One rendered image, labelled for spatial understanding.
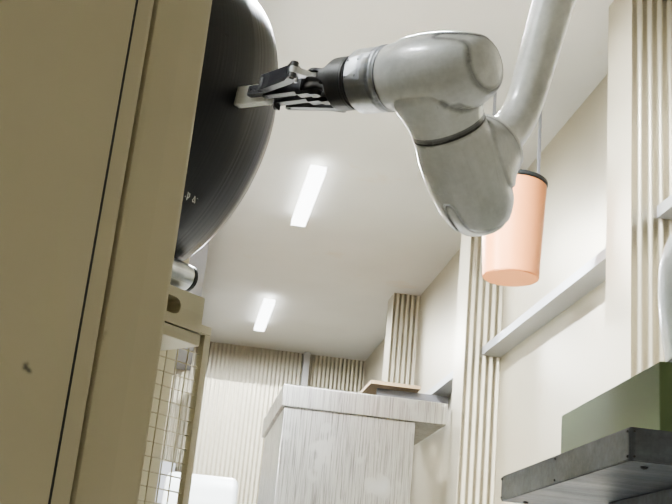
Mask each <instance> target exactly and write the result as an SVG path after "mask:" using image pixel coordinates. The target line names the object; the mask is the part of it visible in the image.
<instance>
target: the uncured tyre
mask: <svg viewBox="0 0 672 504"><path fill-rule="evenodd" d="M209 22H210V23H211V24H213V25H214V26H216V27H217V28H219V29H220V30H222V31H223V32H225V33H226V34H228V35H229V37H227V36H226V35H224V34H223V33H221V32H220V31H218V30H217V29H215V28H214V27H212V26H211V25H209V26H208V33H207V40H206V46H205V53H204V60H203V67H202V73H201V80H200V87H199V94H198V100H197V107H196V114H195V121H194V127H193V134H192V141H191V147H190V154H189V161H188V168H187V174H186V181H185V188H184V193H185V192H186V190H187V189H188V187H189V188H191V189H193V190H195V191H197V192H199V193H201V194H203V195H202V197H201V198H200V200H199V201H198V203H197V204H196V205H195V207H194V208H193V207H190V206H188V205H186V204H184V203H182V208H181V215H180V222H179V228H178V235H177V242H176V248H175V255H174V258H176V259H178V260H180V261H183V262H184V261H185V260H187V259H188V258H189V257H191V256H192V255H193V254H194V253H196V252H197V251H198V250H199V249H201V248H202V247H203V246H204V245H205V244H206V243H207V242H208V241H210V240H211V239H212V238H213V237H214V236H215V234H216V233H217V232H218V231H219V230H220V229H221V228H222V227H223V226H224V224H225V223H226V222H227V221H228V219H229V218H230V217H231V215H232V214H233V213H234V211H235V210H236V209H237V207H238V206H239V204H240V203H241V201H242V199H243V198H244V196H245V195H246V193H247V191H248V189H249V188H250V186H251V184H252V182H253V180H254V178H255V176H256V174H257V172H258V169H259V167H260V165H261V162H262V160H263V157H264V155H265V152H266V149H267V146H268V143H269V140H270V136H271V132H272V128H273V124H274V119H275V113H276V110H274V109H273V106H274V104H272V109H271V110H270V109H269V108H268V107H267V106H266V105H264V106H256V107H247V108H238V107H237V106H235V105H234V100H235V96H236V92H237V88H238V87H241V86H248V85H255V84H259V81H260V77H261V75H262V74H265V73H268V72H271V71H273V70H276V69H278V56H277V48H276V42H275V38H274V34H273V30H272V27H271V25H270V22H269V20H268V18H267V16H266V14H265V12H264V10H263V9H262V7H261V6H260V4H259V3H258V2H257V0H212V6H211V13H210V19H209Z"/></svg>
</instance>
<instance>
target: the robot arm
mask: <svg viewBox="0 0 672 504"><path fill-rule="evenodd" d="M576 1H577V0H533V1H532V5H531V9H530V12H529V16H528V20H527V24H526V27H525V31H524V35H523V39H522V43H521V47H520V50H519V54H518V58H517V62H516V66H515V69H514V73H513V77H512V81H511V85H510V88H509V91H508V94H507V97H506V100H505V102H504V104H503V106H502V108H501V109H500V111H499V112H498V113H497V115H495V116H493V115H490V114H485V113H484V108H483V104H485V103H486V102H487V101H488V100H490V99H491V98H492V97H493V95H494V94H495V93H496V92H497V91H498V89H499V88H500V86H501V83H502V80H503V63H502V59H501V56H500V53H499V51H498V49H497V47H496V46H495V44H494V43H493V42H492V41H491V40H490V39H489V38H488V37H486V36H484V35H482V34H478V33H474V32H467V31H435V32H426V33H420V34H415V35H411V36H408V37H404V38H402V39H400V40H398V41H397V42H395V43H392V44H384V45H380V46H376V47H369V48H363V49H358V50H356V51H354V52H353V53H352V54H351V55H350V56H345V57H338V58H335V59H333V60H331V61H330V62H329V63H328V64H327V65H326V66H325V67H324V68H316V67H314V68H310V69H308V70H305V69H302V68H301V67H300V66H299V62H298V61H294V60H292V61H291V62H290V63H289V64H288V65H287V66H284V67H281V68H279V69H276V70H273V71H271V72H268V73H265V74H262V75H261V77H260V81H259V84H255V85H248V86H241V87H238V88H237V92H236V96H235V100H234V105H235V106H237V107H238V108H247V107H256V106H264V105H272V104H274V106H273V109H274V110H278V111H280V107H281V106H284V105H286V106H285V109H287V110H300V111H334V112H341V113H346V111H353V110H357V111H358V112H360V113H363V114H373V113H383V112H396V113H397V115H398V116H399V117H400V118H401V120H402V121H403V122H404V124H405V125H406V127H407V128H408V130H409V132H410V134H411V136H412V139H413V141H414V145H415V148H416V152H417V159H418V163H419V166H420V170H421V173H422V176H423V178H424V181H425V183H426V186H427V188H428V191H429V193H430V195H431V197H432V200H433V202H434V204H435V205H436V207H437V209H438V211H439V212H440V214H441V216H442V217H443V218H444V220H445V221H446V222H447V223H448V225H449V226H450V227H452V228H453V229H454V230H455V231H458V232H460V233H462V234H464V235H466V236H471V237H479V236H485V235H489V234H492V233H494V232H497V231H498V230H500V229H501V228H502V227H503V226H504V225H505V223H507V222H508V220H509V219H510V216H511V213H512V209H513V204H514V193H513V187H514V186H515V184H516V177H517V173H518V171H519V170H520V168H521V166H522V163H523V149H522V147H523V145H524V144H525V142H526V141H527V139H528V138H529V136H530V135H531V133H532V131H533V129H534V128H535V126H536V124H537V121H538V119H539V117H540V114H541V111H542V109H543V106H544V103H545V100H546V97H547V93H548V90H549V87H550V84H551V80H552V77H553V74H554V70H555V67H556V64H557V60H558V57H559V54H560V51H561V47H562V44H563V41H564V37H565V34H566V31H567V27H568V24H569V21H570V18H571V14H572V11H573V8H574V6H575V3H576ZM658 310H659V322H660V331H661V339H662V345H663V350H664V355H665V362H672V233H671V234H670V236H669V238H668V240H667V242H666V245H665V247H664V250H663V253H662V256H661V261H660V265H659V273H658Z"/></svg>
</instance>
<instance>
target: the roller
mask: <svg viewBox="0 0 672 504"><path fill-rule="evenodd" d="M197 281H198V271H197V269H196V268H195V267H194V266H192V265H190V264H188V263H185V262H183V261H180V260H178V259H176V258H174V262H173V269H172V275H171V282H170V285H173V286H175V287H178V288H180V289H183V290H185V291H188V292H189V291H191V290H192V289H193V288H194V287H195V285H196V283H197Z"/></svg>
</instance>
